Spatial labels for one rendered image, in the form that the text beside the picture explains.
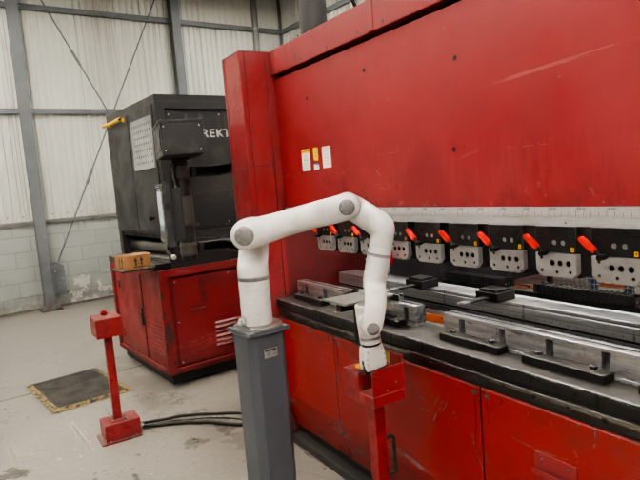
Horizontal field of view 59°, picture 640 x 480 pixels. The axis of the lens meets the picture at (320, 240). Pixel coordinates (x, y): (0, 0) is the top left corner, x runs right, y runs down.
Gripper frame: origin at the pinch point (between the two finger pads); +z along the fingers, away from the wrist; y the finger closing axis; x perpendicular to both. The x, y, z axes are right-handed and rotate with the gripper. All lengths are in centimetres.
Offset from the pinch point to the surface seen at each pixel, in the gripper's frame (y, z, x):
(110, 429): 75, 59, -193
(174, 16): -215, -340, -738
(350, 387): 6.0, 3.7, -10.6
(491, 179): -37, -72, 36
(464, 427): -18.0, 17.5, 26.7
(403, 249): -34, -44, -15
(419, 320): -35.0, -12.5, -11.7
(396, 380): -6.2, 0.9, 4.8
